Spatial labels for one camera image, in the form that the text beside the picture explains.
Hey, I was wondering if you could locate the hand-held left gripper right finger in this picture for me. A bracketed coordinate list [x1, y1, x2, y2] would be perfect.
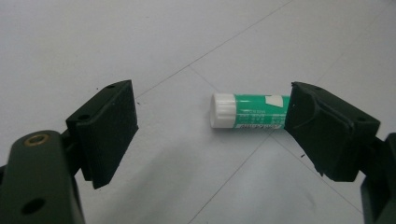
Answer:
[284, 81, 381, 183]

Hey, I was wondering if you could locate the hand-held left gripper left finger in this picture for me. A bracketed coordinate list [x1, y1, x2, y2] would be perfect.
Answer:
[65, 79, 140, 190]

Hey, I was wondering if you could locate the green glue stick white cap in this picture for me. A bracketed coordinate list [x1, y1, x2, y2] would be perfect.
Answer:
[209, 92, 291, 130]

